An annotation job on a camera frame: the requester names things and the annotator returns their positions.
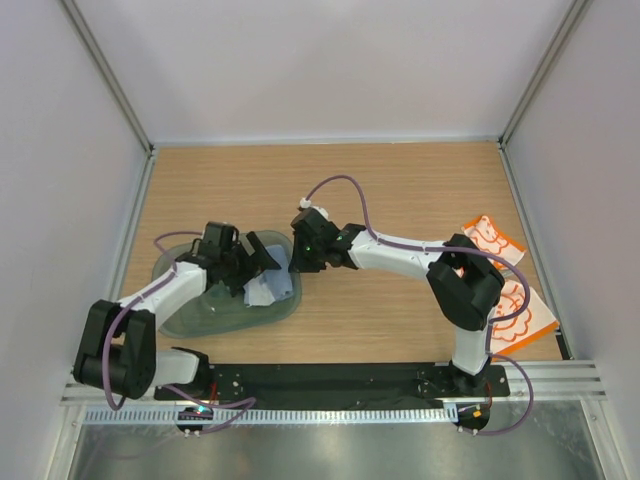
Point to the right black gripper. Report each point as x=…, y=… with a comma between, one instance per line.
x=302, y=265

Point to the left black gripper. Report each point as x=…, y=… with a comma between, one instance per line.
x=235, y=285

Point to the blue bear towel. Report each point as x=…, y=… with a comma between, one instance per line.
x=270, y=286

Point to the translucent blue plastic bin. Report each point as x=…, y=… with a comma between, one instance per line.
x=216, y=311

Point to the orange and white towel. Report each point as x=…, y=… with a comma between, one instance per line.
x=537, y=320

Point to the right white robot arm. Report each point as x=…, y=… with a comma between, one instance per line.
x=465, y=284

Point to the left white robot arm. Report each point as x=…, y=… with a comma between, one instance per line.
x=118, y=351

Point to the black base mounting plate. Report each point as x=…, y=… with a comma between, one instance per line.
x=342, y=387

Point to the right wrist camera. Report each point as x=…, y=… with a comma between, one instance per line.
x=312, y=221

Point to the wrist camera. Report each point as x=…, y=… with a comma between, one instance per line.
x=216, y=241
x=312, y=221

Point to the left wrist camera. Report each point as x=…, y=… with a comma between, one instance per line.
x=216, y=241

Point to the white slotted cable duct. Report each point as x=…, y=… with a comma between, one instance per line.
x=184, y=415

